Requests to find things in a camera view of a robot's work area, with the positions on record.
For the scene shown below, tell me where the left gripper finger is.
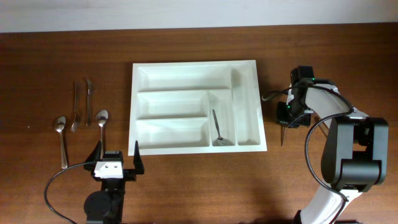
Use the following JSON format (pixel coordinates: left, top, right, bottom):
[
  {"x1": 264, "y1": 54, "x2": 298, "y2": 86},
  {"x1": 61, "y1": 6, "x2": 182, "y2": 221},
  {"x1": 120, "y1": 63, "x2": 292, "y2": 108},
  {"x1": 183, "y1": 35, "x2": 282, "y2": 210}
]
[
  {"x1": 85, "y1": 141, "x2": 102, "y2": 162},
  {"x1": 133, "y1": 141, "x2": 144, "y2": 174}
]

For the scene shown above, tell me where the small dark teaspoon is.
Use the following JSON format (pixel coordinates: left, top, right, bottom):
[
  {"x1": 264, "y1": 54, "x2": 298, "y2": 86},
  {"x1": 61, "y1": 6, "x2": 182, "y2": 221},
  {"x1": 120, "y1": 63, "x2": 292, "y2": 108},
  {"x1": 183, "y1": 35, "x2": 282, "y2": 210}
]
[{"x1": 212, "y1": 109, "x2": 233, "y2": 146}]

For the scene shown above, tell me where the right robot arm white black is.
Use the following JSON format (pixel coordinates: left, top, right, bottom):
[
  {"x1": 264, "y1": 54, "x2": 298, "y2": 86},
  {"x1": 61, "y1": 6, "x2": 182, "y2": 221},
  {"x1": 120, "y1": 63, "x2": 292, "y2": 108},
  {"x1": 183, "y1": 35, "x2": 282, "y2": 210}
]
[{"x1": 277, "y1": 66, "x2": 389, "y2": 223}]

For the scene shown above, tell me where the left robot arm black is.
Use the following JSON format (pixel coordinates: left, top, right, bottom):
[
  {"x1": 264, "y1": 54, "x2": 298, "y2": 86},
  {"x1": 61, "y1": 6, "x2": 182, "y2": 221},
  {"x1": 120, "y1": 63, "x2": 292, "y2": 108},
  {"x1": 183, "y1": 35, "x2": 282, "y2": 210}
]
[{"x1": 83, "y1": 141, "x2": 145, "y2": 224}]

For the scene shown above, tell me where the silver fork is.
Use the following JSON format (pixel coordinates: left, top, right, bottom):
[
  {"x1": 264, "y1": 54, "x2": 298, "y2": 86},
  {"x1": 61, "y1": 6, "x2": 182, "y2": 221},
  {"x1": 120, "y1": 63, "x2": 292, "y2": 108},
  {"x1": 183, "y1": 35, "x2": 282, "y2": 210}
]
[{"x1": 70, "y1": 82, "x2": 80, "y2": 133}]

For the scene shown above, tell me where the silver spoon near left gripper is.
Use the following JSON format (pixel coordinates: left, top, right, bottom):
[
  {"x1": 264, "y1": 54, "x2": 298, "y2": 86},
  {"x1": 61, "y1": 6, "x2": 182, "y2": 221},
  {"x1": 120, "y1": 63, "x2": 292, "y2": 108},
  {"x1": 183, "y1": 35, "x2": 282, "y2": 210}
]
[{"x1": 95, "y1": 110, "x2": 109, "y2": 158}]

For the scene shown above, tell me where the silver spoon far left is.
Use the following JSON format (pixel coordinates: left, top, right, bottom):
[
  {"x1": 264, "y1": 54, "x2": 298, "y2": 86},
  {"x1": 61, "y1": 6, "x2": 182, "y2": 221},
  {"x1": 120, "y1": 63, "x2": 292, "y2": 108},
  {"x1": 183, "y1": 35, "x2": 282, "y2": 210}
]
[{"x1": 54, "y1": 116, "x2": 68, "y2": 169}]

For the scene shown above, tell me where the silver butter knife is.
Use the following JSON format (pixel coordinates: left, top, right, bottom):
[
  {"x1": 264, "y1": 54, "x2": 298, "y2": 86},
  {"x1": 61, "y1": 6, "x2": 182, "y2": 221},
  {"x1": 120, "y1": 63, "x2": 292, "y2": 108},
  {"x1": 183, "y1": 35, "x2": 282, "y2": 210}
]
[{"x1": 86, "y1": 79, "x2": 94, "y2": 127}]

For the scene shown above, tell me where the white plastic cutlery tray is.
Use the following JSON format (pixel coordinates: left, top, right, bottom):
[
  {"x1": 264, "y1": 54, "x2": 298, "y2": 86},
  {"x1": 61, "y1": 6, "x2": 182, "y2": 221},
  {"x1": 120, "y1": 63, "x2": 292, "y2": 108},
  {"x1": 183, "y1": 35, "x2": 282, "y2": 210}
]
[{"x1": 128, "y1": 60, "x2": 267, "y2": 156}]

